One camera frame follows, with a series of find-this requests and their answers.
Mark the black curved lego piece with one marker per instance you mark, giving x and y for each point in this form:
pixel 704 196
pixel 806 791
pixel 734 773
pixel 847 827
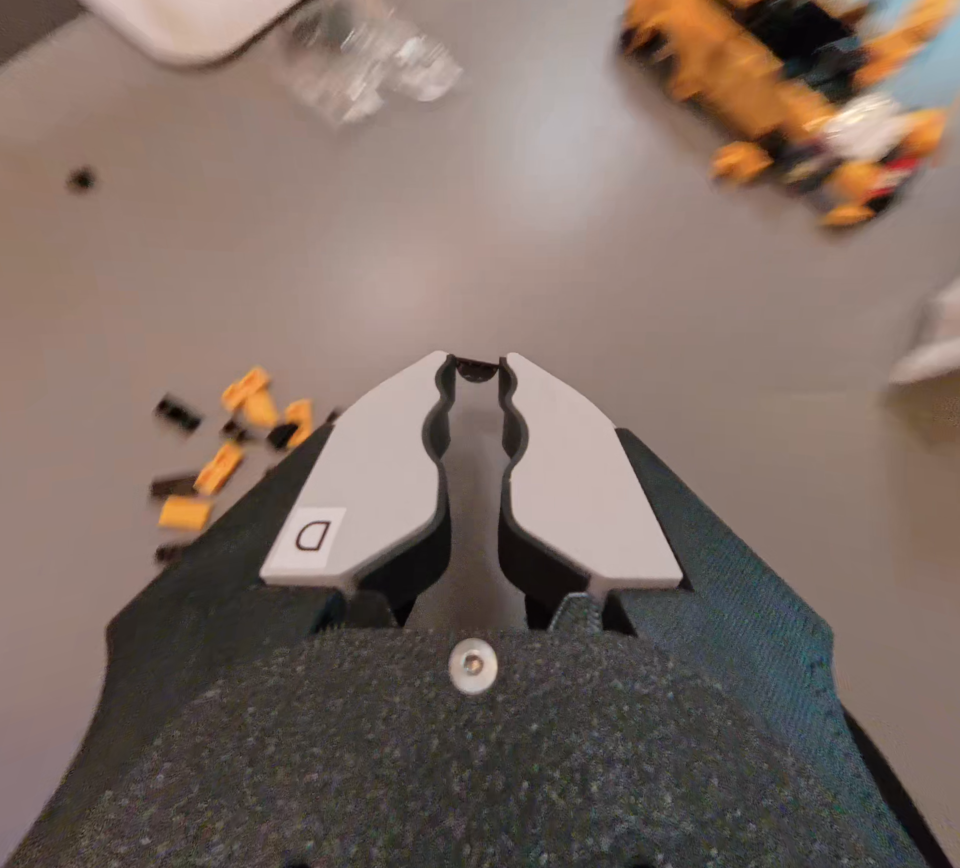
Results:
pixel 476 369

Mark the white paper bag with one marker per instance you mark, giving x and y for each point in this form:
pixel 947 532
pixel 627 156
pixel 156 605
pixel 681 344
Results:
pixel 934 358

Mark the black lego cone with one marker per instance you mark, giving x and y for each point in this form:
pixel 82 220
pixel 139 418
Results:
pixel 81 180

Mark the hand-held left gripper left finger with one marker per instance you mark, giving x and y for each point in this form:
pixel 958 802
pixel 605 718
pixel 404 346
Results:
pixel 367 493

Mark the yellow lego car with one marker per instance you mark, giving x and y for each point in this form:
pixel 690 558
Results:
pixel 712 58

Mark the clear plastic bag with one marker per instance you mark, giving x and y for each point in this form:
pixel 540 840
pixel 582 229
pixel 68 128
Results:
pixel 360 58

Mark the pile of small lego pieces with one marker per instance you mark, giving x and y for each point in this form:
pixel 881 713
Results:
pixel 225 463

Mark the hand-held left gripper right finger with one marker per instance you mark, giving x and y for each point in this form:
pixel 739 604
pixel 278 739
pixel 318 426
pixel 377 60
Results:
pixel 585 500

